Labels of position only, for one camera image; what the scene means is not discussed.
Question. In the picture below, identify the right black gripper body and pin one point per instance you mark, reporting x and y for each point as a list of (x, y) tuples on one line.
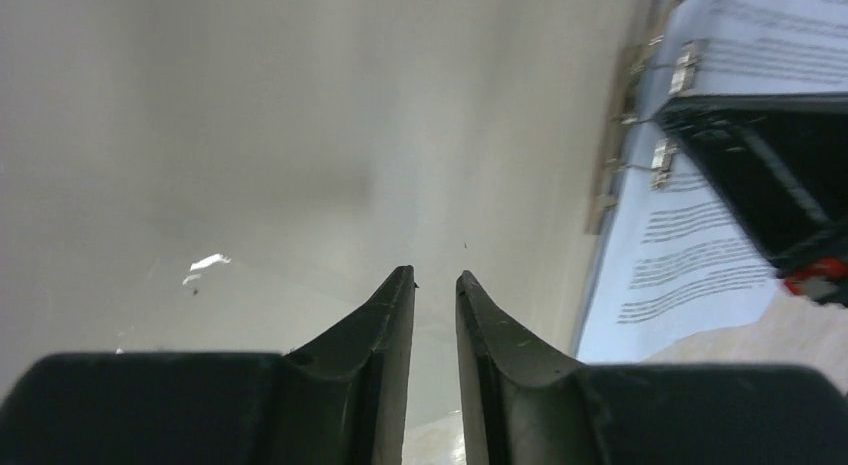
[(816, 269)]

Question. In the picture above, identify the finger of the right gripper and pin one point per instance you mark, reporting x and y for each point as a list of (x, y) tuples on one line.
[(778, 162)]

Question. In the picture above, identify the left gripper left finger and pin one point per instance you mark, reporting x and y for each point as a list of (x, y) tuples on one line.
[(339, 399)]

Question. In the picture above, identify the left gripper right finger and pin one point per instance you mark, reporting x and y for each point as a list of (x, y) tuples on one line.
[(526, 402)]

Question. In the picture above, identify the white printed paper stack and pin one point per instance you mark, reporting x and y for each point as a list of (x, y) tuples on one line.
[(673, 261)]

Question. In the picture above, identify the brown paper folder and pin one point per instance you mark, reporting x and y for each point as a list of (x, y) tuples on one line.
[(241, 174)]

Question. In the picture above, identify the metal folder clip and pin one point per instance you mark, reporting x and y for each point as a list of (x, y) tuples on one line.
[(649, 29)]

